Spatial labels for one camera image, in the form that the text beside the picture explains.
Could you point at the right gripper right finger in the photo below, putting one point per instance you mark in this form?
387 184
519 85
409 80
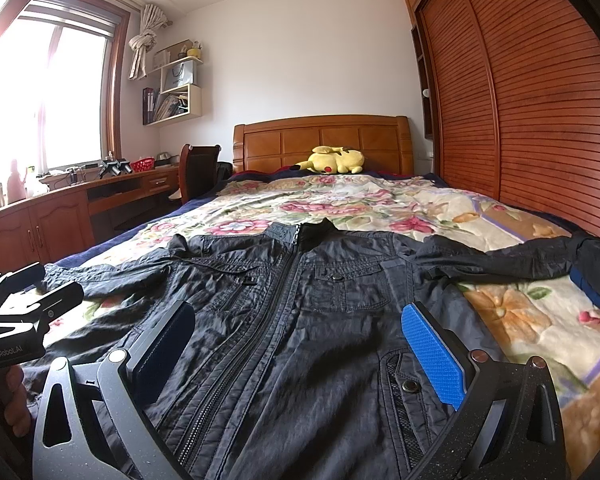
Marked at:
506 422

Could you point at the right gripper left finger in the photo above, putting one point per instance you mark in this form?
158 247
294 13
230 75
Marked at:
69 442

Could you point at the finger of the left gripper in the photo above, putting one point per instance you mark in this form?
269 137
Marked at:
43 308
16 281

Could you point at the black jacket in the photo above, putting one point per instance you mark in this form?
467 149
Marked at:
297 367

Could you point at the person's left hand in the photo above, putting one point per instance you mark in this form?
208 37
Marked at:
16 412

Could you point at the navy blue blanket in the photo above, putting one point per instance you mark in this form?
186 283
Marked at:
110 239

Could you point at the wooden desk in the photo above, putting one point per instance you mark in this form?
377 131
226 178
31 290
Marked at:
61 223

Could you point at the floral quilt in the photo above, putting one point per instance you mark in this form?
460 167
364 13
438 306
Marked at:
552 318

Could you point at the black device on desk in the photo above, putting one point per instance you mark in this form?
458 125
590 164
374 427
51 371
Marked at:
115 167

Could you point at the red basket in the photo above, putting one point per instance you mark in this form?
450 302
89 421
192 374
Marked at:
143 164

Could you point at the dark wooden chair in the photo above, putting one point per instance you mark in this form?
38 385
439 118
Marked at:
197 173

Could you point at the wooden headboard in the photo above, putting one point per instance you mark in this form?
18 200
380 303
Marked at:
385 142

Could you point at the tied beige curtain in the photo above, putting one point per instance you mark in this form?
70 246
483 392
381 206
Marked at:
152 18

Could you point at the yellow Pikachu plush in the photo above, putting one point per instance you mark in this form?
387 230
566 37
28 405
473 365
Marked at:
329 160

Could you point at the wooden louvered wardrobe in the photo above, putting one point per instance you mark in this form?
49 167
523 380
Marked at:
513 101

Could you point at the window with wooden frame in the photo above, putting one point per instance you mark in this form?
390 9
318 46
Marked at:
60 83

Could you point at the white wall shelf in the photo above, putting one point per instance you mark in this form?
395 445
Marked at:
172 91

